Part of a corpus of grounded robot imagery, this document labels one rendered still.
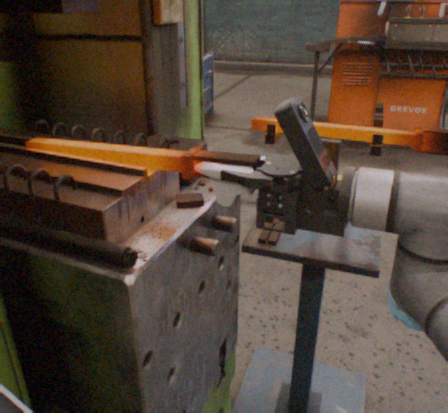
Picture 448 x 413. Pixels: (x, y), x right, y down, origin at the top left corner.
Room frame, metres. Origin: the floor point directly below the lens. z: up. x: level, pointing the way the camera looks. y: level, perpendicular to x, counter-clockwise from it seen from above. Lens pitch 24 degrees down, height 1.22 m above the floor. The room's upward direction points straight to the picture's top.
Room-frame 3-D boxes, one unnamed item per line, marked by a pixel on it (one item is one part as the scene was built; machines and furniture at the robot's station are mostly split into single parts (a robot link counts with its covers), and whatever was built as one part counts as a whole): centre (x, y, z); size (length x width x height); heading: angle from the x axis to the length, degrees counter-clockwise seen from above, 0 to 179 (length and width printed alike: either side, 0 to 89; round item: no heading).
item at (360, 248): (0.94, -0.25, 0.71); 0.40 x 0.30 x 0.02; 160
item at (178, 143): (0.74, 0.10, 0.95); 0.12 x 0.08 x 0.06; 67
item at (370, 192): (0.46, -0.18, 1.00); 0.08 x 0.05 x 0.08; 157
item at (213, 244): (0.56, 0.03, 0.87); 0.04 x 0.03 x 0.03; 67
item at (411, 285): (0.41, -0.26, 0.90); 0.11 x 0.08 x 0.11; 5
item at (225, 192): (0.51, 0.00, 0.99); 0.09 x 0.03 x 0.06; 70
